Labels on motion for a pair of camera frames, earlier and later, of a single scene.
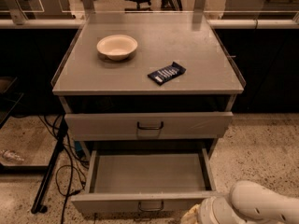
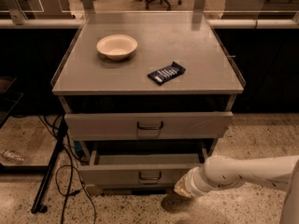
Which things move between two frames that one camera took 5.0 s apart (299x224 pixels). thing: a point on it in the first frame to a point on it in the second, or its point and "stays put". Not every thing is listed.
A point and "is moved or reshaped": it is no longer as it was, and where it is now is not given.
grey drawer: x=148 y=182 is moved or reshaped
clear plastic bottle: x=10 y=155 stays put
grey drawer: x=148 y=125 stays put
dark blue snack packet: x=166 y=74 stays put
